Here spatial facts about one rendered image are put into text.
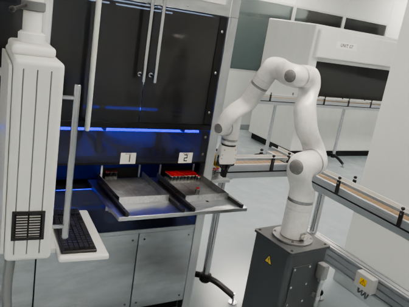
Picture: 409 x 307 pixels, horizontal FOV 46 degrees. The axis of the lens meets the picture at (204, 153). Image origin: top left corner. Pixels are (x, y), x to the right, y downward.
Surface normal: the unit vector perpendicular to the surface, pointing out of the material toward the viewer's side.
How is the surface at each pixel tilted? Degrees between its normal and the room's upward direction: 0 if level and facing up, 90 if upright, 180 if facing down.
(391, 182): 90
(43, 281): 90
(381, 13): 90
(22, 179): 90
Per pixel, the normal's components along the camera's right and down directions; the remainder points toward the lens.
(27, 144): 0.41, 0.30
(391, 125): -0.86, 0.00
